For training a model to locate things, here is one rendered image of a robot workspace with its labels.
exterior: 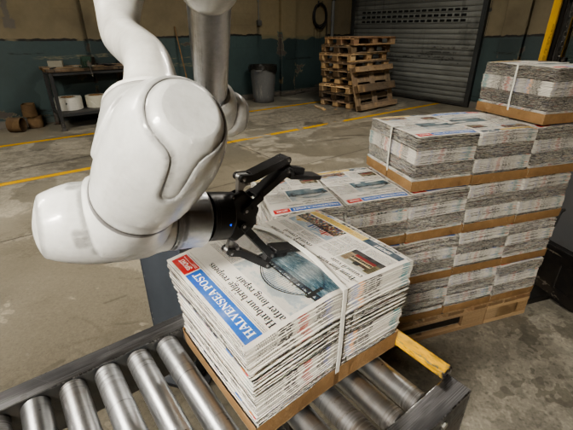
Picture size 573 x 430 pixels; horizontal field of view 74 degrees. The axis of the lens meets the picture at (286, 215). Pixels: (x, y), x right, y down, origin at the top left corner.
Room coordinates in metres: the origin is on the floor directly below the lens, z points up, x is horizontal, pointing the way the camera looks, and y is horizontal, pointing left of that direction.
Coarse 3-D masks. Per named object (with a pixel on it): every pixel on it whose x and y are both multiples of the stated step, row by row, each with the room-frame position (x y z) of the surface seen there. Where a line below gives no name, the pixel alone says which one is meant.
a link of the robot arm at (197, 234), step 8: (200, 200) 0.48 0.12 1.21; (208, 200) 0.48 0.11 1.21; (192, 208) 0.46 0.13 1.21; (200, 208) 0.47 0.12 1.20; (208, 208) 0.47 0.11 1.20; (184, 216) 0.45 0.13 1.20; (192, 216) 0.45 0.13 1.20; (200, 216) 0.46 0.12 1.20; (208, 216) 0.47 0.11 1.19; (184, 224) 0.44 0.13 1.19; (192, 224) 0.45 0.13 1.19; (200, 224) 0.46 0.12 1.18; (208, 224) 0.46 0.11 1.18; (184, 232) 0.44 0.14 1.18; (192, 232) 0.45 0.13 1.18; (200, 232) 0.46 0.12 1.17; (208, 232) 0.46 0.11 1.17; (184, 240) 0.44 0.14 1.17; (192, 240) 0.45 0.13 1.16; (200, 240) 0.46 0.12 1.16; (208, 240) 0.47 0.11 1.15; (176, 248) 0.44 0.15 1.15; (184, 248) 0.46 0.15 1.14
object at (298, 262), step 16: (272, 240) 0.67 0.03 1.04; (288, 256) 0.61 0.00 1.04; (304, 256) 0.61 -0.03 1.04; (304, 272) 0.55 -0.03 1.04; (320, 272) 0.55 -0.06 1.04; (336, 272) 0.55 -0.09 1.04; (320, 288) 0.51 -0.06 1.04; (336, 288) 0.51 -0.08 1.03; (352, 288) 0.52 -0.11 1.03; (336, 304) 0.49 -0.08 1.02; (352, 304) 0.52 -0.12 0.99; (336, 320) 0.50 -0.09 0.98; (352, 320) 0.53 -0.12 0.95; (336, 336) 0.50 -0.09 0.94; (336, 352) 0.51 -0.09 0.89
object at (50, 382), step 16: (176, 320) 0.70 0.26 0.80; (144, 336) 0.64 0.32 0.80; (160, 336) 0.64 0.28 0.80; (176, 336) 0.66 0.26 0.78; (96, 352) 0.60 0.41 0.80; (112, 352) 0.60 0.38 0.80; (128, 352) 0.60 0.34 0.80; (192, 352) 0.68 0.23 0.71; (64, 368) 0.56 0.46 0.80; (80, 368) 0.56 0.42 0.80; (96, 368) 0.56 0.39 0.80; (128, 368) 0.59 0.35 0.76; (160, 368) 0.63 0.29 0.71; (32, 384) 0.52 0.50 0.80; (48, 384) 0.52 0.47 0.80; (64, 384) 0.52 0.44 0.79; (128, 384) 0.59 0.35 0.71; (0, 400) 0.48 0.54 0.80; (16, 400) 0.48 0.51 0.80; (96, 400) 0.55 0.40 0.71; (16, 416) 0.47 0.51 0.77; (64, 416) 0.51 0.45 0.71
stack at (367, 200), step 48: (288, 192) 1.42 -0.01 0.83; (336, 192) 1.42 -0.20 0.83; (384, 192) 1.41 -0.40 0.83; (432, 192) 1.42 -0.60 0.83; (480, 192) 1.50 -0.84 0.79; (432, 240) 1.43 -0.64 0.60; (480, 240) 1.53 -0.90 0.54; (432, 288) 1.45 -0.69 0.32; (480, 288) 1.54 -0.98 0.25; (432, 336) 1.47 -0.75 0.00
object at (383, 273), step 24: (288, 216) 0.78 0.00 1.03; (312, 216) 0.79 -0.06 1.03; (312, 240) 0.67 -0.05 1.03; (336, 240) 0.68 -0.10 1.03; (360, 240) 0.68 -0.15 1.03; (336, 264) 0.58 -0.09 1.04; (360, 264) 0.58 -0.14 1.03; (384, 264) 0.59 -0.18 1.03; (408, 264) 0.61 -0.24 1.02; (360, 288) 0.53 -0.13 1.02; (384, 288) 0.57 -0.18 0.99; (360, 312) 0.53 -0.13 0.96; (384, 312) 0.58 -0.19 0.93; (360, 336) 0.55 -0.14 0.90; (384, 336) 0.59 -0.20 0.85
